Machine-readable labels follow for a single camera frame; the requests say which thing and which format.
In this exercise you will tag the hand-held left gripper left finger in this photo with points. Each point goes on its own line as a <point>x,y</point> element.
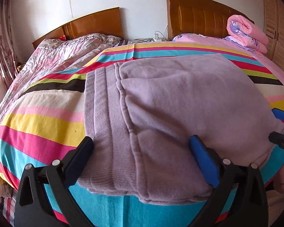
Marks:
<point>78,160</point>

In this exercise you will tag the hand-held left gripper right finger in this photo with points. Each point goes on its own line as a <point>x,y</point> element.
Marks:
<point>203,160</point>

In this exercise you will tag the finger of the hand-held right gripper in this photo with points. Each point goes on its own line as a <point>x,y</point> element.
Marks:
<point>282,114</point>
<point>280,139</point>

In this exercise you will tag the colourful striped blanket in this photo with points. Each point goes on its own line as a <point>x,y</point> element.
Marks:
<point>37,123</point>

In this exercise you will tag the light wooden wardrobe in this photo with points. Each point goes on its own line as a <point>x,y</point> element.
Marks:
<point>278,33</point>

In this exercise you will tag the red plaid sheet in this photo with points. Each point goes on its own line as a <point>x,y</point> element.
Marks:
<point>7,210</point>

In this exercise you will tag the rolled pink floral quilt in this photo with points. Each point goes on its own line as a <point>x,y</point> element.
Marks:
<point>246,33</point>

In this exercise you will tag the small red item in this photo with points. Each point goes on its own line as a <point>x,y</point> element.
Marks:
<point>62,37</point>

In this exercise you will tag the right wooden headboard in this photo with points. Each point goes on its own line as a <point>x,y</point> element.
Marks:
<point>201,19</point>

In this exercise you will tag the white power strip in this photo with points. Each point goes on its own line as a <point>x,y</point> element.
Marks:
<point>157,37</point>

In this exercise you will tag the plain wooden headboard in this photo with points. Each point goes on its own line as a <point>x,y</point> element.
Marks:
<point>90,26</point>

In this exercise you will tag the pink floral curtain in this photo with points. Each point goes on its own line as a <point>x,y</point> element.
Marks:
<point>4,40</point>

